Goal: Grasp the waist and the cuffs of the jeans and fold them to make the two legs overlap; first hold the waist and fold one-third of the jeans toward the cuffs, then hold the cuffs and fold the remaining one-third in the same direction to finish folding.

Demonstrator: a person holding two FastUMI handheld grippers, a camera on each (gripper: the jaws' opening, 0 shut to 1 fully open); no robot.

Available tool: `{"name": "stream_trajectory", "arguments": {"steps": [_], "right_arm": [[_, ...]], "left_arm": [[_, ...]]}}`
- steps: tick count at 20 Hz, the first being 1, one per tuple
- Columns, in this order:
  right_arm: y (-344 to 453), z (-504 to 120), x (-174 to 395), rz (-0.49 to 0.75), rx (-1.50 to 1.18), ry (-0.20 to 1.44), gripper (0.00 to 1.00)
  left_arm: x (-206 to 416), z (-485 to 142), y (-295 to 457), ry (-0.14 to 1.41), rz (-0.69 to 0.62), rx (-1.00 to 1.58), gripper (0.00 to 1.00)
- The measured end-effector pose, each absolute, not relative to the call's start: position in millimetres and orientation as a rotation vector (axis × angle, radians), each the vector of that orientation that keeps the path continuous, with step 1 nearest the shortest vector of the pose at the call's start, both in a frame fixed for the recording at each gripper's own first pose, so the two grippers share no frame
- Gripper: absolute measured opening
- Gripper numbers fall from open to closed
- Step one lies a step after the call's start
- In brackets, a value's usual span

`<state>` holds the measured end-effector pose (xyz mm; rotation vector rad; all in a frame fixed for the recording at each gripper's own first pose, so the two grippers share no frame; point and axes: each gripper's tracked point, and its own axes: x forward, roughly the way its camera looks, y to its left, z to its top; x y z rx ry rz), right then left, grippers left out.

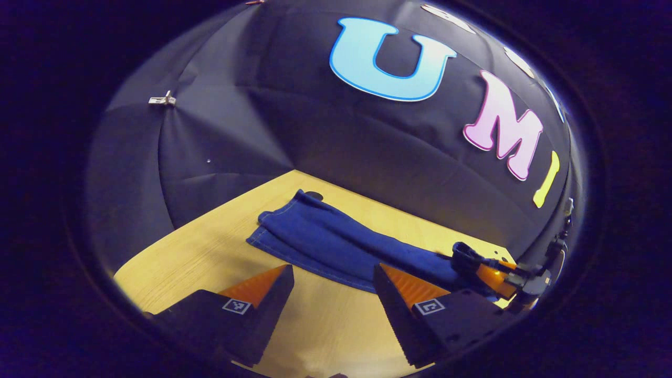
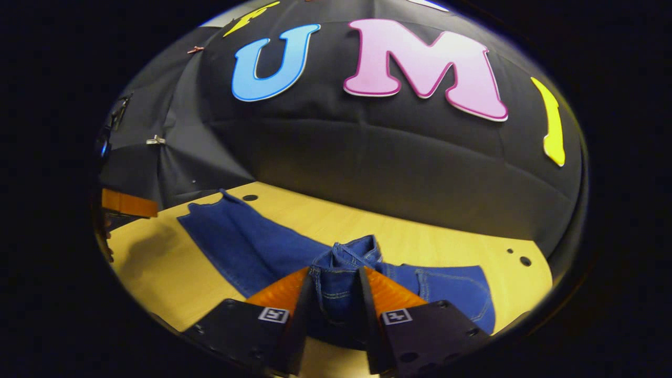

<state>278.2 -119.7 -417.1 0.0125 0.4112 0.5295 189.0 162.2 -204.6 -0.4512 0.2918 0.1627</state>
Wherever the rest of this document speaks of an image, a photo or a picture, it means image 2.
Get blue denim jeans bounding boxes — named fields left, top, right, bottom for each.
left=177, top=189, right=497, bottom=350

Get black backdrop cloth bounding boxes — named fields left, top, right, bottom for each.
left=97, top=0, right=586, bottom=259

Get dark device on stand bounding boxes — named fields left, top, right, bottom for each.
left=107, top=93, right=133, bottom=133

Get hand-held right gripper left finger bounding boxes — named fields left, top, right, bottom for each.
left=184, top=267, right=316, bottom=377

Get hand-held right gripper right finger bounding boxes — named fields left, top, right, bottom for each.
left=358, top=266, right=492, bottom=377

